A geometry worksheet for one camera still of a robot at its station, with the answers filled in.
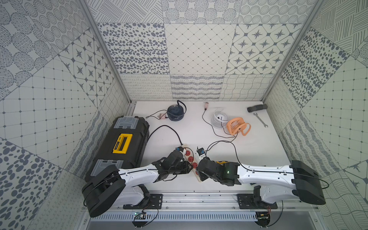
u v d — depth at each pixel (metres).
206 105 1.17
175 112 1.07
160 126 1.04
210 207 0.74
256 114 1.12
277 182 0.45
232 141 0.94
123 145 0.75
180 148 0.80
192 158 0.86
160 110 1.00
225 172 0.57
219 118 1.01
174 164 0.66
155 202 0.74
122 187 0.43
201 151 0.69
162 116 1.06
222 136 0.98
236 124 0.92
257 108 1.12
